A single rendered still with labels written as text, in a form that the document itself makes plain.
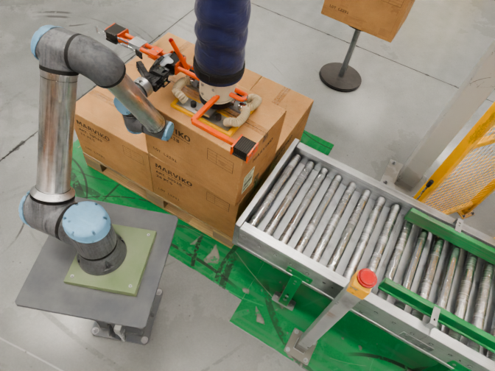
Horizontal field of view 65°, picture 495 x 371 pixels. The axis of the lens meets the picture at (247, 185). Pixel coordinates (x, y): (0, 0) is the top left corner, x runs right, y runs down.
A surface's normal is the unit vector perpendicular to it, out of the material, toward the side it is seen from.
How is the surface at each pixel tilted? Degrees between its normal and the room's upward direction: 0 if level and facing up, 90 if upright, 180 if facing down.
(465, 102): 90
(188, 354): 0
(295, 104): 0
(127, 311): 0
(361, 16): 90
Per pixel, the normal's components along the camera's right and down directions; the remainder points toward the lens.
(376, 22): -0.51, 0.67
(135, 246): 0.07, -0.61
